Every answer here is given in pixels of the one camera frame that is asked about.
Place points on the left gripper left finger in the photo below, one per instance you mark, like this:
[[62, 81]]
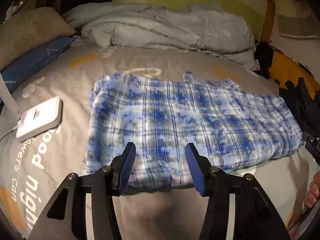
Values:
[[64, 216]]

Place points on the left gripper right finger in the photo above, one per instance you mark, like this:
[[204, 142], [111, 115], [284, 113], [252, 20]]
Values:
[[255, 215]]

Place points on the blue plaid flannel shirt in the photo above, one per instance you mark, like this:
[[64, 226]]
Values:
[[233, 129]]

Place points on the person's right hand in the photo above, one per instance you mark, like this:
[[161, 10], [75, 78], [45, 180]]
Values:
[[312, 195]]

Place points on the black puffer jacket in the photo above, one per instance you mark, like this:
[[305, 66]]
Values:
[[304, 109]]

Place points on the orange yellow cushion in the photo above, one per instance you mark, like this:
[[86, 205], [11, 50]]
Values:
[[285, 69]]

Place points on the white desk lamp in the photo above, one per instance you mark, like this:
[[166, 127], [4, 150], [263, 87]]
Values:
[[37, 119]]

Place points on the black garment by cushion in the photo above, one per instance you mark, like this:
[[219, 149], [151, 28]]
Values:
[[264, 55]]

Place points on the blue pillow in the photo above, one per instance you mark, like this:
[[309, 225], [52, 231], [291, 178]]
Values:
[[27, 65]]

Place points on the grey crumpled duvet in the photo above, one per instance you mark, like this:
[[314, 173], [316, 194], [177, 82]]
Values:
[[201, 27]]

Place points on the beige pillow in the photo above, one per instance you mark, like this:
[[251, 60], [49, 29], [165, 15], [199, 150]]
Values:
[[25, 32]]

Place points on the wooden bed frame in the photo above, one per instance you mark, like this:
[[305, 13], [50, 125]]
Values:
[[268, 21]]

